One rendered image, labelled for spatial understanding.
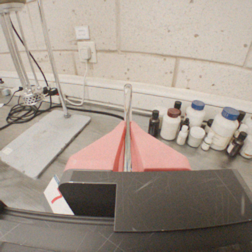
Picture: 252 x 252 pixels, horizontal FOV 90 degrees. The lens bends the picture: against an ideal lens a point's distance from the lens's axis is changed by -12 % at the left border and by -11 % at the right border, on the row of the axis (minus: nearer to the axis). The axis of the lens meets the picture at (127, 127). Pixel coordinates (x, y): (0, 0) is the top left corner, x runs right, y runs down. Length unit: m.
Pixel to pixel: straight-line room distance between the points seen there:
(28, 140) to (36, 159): 0.11
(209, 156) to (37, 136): 0.57
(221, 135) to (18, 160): 0.61
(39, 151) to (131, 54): 0.47
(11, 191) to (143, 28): 0.63
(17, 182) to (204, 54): 0.68
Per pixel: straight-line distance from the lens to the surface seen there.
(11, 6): 0.43
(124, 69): 0.61
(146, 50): 0.57
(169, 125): 0.45
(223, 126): 0.47
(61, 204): 0.35
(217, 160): 0.49
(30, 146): 0.54
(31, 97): 0.47
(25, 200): 0.43
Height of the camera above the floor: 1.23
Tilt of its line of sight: 38 degrees down
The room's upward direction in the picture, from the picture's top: straight up
